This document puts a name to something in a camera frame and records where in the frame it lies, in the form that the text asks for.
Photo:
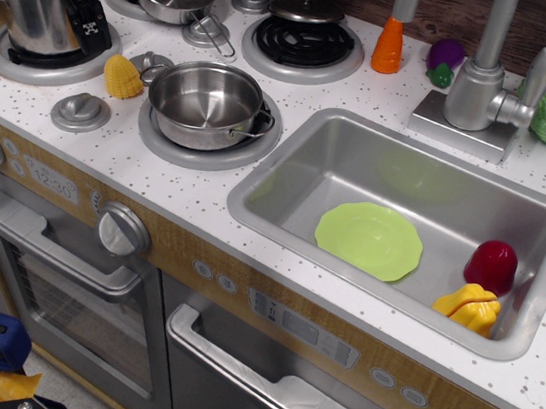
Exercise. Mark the silver stove knob middle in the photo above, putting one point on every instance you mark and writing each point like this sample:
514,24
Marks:
149,65

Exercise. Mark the silver stove knob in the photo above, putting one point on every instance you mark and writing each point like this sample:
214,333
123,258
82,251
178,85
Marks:
251,7
149,65
208,33
82,112

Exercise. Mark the yellow toy corn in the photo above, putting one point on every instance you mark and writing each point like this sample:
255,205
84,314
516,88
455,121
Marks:
122,79

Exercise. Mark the silver stove knob center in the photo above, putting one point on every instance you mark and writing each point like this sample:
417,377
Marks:
208,33

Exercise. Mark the silver stove knob front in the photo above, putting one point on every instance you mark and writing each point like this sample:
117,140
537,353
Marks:
82,112

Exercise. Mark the silver stove knob back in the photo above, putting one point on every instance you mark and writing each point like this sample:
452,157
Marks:
251,7

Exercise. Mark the steel pan front burner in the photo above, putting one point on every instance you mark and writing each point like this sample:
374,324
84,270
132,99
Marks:
206,106

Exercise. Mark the tall steel pot with lid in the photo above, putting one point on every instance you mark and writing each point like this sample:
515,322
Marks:
41,26

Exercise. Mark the digital clock panel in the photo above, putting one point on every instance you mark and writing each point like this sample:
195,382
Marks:
52,180

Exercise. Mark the small steel pot lid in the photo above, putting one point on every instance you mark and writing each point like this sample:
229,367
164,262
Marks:
305,11

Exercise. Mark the back right black burner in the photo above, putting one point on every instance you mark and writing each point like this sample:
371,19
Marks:
302,53

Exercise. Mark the oven dial knob right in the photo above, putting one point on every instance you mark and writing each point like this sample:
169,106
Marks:
120,231

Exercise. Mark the orange toy carrot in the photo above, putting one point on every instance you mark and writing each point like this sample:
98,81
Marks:
386,58

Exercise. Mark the silver sink basin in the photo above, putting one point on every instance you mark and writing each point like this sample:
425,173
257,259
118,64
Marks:
337,157

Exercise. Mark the toy oven door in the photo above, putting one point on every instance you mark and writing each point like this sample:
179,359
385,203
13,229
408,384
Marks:
98,317

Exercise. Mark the purple toy eggplant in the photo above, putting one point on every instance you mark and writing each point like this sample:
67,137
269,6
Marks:
443,58

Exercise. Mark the light green plastic plate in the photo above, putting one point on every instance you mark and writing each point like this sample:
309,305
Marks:
373,238

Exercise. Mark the silver toy faucet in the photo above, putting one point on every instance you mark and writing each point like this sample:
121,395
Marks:
479,116

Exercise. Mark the toy dishwasher door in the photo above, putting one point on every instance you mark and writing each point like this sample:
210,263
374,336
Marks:
217,361

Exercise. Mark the dishwasher control panel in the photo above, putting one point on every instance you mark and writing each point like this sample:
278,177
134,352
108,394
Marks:
311,334

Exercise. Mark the red toy cup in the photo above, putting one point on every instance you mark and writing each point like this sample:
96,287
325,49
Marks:
493,266

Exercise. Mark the yellow toy bell pepper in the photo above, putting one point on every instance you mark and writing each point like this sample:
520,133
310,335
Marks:
472,307

